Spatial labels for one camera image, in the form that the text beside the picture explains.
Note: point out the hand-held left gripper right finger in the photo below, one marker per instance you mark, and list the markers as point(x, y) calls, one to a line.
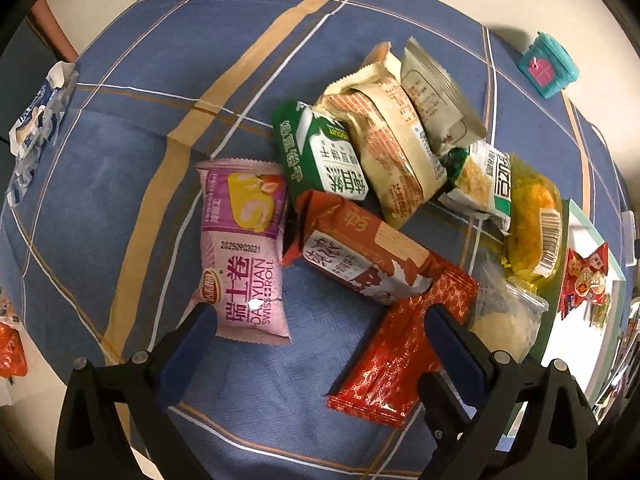
point(450, 345)

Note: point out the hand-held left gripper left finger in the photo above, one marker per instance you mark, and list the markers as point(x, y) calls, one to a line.
point(192, 345)

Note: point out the clear packet with pale bun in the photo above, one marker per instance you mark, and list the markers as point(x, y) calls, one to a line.
point(500, 330)

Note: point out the red patterned snack packet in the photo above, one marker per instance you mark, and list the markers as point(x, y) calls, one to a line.
point(390, 360)

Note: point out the pink swiss roll packet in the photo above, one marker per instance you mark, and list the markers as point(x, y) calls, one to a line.
point(240, 260)

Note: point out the white box with green rim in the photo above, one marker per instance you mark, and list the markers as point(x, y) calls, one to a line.
point(575, 340)

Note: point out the brown-red milk biscuit packet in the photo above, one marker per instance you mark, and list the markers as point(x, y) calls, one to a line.
point(350, 245)

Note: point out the yellow barcode snack packet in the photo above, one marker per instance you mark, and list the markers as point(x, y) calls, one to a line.
point(530, 210)

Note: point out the green white cow snack packet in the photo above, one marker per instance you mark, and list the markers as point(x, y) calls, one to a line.
point(480, 180)

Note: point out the green white soy milk packet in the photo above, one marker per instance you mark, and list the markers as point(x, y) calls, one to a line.
point(305, 155)

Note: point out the red candy packet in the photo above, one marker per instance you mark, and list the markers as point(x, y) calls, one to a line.
point(582, 270)

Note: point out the blue plaid tablecloth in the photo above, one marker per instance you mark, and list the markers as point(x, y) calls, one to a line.
point(150, 160)

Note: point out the beige orange snack packet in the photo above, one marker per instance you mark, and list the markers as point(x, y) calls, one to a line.
point(385, 67)
point(395, 160)

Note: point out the beige grey snack packet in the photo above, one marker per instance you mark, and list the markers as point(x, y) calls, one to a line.
point(435, 95)

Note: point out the blue white crumpled packet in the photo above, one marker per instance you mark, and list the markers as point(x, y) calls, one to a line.
point(35, 110)

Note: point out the teal toy box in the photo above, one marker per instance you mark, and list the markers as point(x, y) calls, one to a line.
point(547, 65)

